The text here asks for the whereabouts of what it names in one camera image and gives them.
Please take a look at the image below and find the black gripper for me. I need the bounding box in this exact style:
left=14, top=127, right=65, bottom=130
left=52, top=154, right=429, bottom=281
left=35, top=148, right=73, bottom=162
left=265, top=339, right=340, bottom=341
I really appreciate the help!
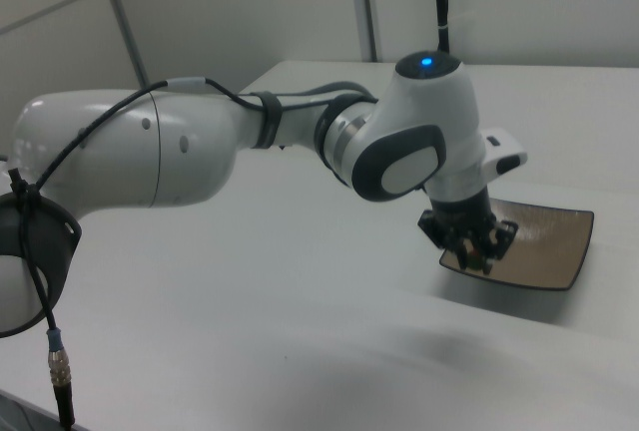
left=416, top=188, right=518, bottom=273

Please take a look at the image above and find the brown square ceramic plate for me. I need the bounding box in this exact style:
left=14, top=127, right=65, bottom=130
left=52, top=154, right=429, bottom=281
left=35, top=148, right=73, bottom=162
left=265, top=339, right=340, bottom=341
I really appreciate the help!
left=438, top=196, right=596, bottom=292

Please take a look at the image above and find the grey partition frame post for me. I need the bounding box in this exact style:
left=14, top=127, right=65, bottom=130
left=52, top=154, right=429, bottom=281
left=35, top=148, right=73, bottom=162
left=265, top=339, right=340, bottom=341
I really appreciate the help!
left=95, top=0, right=152, bottom=92
left=355, top=0, right=384, bottom=62

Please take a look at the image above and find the black arm cable with connector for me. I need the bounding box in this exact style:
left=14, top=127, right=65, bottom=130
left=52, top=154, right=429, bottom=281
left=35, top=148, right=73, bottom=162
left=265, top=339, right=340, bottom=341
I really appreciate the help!
left=6, top=75, right=380, bottom=428

